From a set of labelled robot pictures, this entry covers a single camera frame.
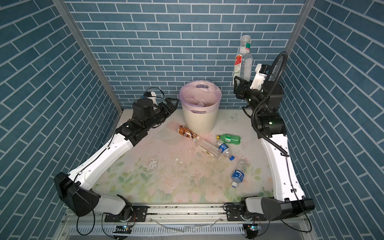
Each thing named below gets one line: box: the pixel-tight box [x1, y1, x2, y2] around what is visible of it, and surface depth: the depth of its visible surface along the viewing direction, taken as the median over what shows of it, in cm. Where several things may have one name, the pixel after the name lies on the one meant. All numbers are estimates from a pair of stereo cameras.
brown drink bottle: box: [177, 125, 200, 143], surface depth 104 cm
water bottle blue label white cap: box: [231, 159, 249, 188], surface depth 84 cm
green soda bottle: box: [216, 134, 241, 145], surface depth 101 cm
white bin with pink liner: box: [178, 79, 222, 136], surface depth 98 cm
